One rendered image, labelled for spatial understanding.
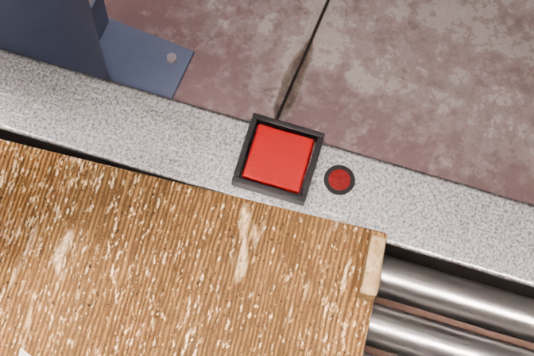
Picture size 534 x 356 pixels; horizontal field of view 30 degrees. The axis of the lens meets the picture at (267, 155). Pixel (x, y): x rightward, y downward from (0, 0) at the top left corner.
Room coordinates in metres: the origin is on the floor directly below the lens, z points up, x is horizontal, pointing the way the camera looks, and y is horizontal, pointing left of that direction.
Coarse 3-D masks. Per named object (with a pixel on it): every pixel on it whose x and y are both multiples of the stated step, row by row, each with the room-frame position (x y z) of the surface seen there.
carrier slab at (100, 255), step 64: (0, 192) 0.25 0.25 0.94; (64, 192) 0.26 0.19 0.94; (128, 192) 0.27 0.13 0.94; (192, 192) 0.28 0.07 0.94; (0, 256) 0.19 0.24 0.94; (64, 256) 0.20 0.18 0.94; (128, 256) 0.21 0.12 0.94; (192, 256) 0.22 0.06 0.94; (256, 256) 0.23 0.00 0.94; (320, 256) 0.24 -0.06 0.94; (0, 320) 0.13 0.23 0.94; (64, 320) 0.14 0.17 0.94; (128, 320) 0.15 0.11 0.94; (192, 320) 0.16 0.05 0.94; (256, 320) 0.16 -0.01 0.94; (320, 320) 0.17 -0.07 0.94
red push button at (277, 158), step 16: (272, 128) 0.36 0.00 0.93; (256, 144) 0.34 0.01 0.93; (272, 144) 0.34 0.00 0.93; (288, 144) 0.35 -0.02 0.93; (304, 144) 0.35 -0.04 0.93; (256, 160) 0.33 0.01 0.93; (272, 160) 0.33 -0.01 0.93; (288, 160) 0.33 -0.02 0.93; (304, 160) 0.33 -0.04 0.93; (256, 176) 0.31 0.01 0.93; (272, 176) 0.31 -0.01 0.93; (288, 176) 0.31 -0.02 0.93
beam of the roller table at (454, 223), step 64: (0, 64) 0.40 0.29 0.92; (0, 128) 0.33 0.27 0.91; (64, 128) 0.34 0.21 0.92; (128, 128) 0.35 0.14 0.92; (192, 128) 0.36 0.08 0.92; (256, 128) 0.36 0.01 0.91; (256, 192) 0.30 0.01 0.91; (320, 192) 0.31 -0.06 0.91; (384, 192) 0.31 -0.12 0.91; (448, 192) 0.32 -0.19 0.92; (448, 256) 0.26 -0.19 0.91; (512, 256) 0.27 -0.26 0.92
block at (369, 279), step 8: (376, 240) 0.25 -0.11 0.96; (384, 240) 0.25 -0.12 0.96; (368, 248) 0.24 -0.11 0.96; (376, 248) 0.24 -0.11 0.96; (384, 248) 0.24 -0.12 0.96; (368, 256) 0.23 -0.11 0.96; (376, 256) 0.24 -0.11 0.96; (368, 264) 0.23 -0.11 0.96; (376, 264) 0.23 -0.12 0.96; (368, 272) 0.22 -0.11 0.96; (376, 272) 0.22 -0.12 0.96; (360, 280) 0.21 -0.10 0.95; (368, 280) 0.21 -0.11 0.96; (376, 280) 0.21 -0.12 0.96; (360, 288) 0.20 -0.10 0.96; (368, 288) 0.20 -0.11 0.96; (376, 288) 0.20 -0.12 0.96; (360, 296) 0.20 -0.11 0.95; (368, 296) 0.20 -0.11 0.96
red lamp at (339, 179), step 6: (330, 174) 0.33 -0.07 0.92; (336, 174) 0.33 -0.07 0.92; (342, 174) 0.33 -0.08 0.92; (348, 174) 0.33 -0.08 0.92; (330, 180) 0.32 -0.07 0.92; (336, 180) 0.32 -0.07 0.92; (342, 180) 0.32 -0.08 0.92; (348, 180) 0.32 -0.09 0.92; (336, 186) 0.31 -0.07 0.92; (342, 186) 0.32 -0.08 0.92
